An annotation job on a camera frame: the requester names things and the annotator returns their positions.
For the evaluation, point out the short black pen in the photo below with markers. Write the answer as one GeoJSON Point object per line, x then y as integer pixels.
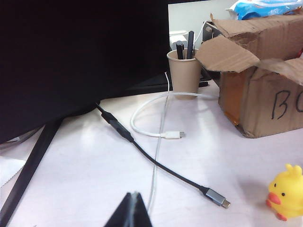
{"type": "Point", "coordinates": [180, 50]}

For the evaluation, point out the yellow rubber duck toy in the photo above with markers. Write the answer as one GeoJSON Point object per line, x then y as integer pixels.
{"type": "Point", "coordinates": [288, 189]}

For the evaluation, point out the tall black pen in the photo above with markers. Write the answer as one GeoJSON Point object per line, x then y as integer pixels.
{"type": "Point", "coordinates": [190, 45]}

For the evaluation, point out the white plug adapter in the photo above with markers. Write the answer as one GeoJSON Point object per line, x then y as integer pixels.
{"type": "Point", "coordinates": [177, 39]}

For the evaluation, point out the blue wet wipes pack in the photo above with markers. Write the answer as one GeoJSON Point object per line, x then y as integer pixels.
{"type": "Point", "coordinates": [260, 7]}

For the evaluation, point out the beige paper cup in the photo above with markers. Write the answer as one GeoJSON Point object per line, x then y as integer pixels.
{"type": "Point", "coordinates": [183, 73]}

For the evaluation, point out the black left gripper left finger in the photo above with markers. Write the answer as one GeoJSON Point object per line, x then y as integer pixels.
{"type": "Point", "coordinates": [120, 215]}

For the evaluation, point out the black monitor stand leg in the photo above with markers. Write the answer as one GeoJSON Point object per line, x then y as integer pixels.
{"type": "Point", "coordinates": [30, 170]}

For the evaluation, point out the brown cardboard box marked BOX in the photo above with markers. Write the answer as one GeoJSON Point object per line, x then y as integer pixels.
{"type": "Point", "coordinates": [255, 99]}

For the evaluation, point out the black monitor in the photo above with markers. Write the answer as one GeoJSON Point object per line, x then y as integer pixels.
{"type": "Point", "coordinates": [71, 59]}

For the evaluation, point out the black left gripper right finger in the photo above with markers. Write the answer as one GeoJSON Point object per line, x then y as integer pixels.
{"type": "Point", "coordinates": [140, 215]}

